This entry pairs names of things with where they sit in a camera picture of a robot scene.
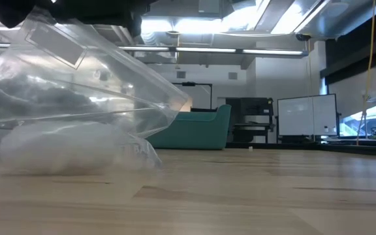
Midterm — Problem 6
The green plastic bin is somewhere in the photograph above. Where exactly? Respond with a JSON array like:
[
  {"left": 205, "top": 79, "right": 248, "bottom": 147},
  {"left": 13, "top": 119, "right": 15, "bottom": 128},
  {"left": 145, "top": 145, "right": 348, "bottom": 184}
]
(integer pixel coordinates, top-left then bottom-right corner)
[{"left": 145, "top": 104, "right": 232, "bottom": 150}]

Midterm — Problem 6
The long LED light bar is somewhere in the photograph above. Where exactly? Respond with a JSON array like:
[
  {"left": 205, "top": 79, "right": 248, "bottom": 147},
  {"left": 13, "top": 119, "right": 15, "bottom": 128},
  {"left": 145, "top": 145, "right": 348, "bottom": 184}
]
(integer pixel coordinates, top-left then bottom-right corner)
[{"left": 0, "top": 41, "right": 309, "bottom": 57}]

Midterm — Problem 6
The black gantry frame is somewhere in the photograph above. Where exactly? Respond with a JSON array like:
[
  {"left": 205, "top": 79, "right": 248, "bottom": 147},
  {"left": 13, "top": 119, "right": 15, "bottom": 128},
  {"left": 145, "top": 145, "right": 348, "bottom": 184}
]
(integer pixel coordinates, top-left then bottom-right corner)
[{"left": 171, "top": 82, "right": 213, "bottom": 112}]

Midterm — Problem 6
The whiteboard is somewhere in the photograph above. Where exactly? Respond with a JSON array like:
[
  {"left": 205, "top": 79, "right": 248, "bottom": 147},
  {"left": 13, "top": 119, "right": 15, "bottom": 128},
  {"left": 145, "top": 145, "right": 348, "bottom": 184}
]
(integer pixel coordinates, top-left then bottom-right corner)
[{"left": 277, "top": 93, "right": 339, "bottom": 136}]

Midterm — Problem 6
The black aluminium frame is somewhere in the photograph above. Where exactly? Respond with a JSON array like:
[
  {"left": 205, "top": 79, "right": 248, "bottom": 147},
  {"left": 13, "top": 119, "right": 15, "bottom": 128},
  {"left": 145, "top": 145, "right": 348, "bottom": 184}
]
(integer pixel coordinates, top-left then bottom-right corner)
[{"left": 225, "top": 139, "right": 376, "bottom": 157}]

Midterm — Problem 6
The clear plastic bag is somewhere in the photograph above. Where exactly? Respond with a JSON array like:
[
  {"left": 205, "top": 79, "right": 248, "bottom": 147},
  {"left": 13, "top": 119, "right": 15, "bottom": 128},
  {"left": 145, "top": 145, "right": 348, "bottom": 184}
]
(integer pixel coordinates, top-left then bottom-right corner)
[{"left": 0, "top": 6, "right": 191, "bottom": 176}]

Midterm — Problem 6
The black workstation rack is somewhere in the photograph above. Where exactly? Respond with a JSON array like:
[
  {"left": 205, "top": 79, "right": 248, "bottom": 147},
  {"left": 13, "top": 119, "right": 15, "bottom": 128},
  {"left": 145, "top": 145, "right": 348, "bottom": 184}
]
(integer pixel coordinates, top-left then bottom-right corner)
[{"left": 225, "top": 97, "right": 277, "bottom": 144}]

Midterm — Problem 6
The yellow cable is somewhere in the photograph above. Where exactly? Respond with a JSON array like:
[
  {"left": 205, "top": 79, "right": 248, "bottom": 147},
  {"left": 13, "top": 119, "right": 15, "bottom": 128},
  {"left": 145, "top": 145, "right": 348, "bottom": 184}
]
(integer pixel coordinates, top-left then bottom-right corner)
[{"left": 356, "top": 0, "right": 376, "bottom": 146}]

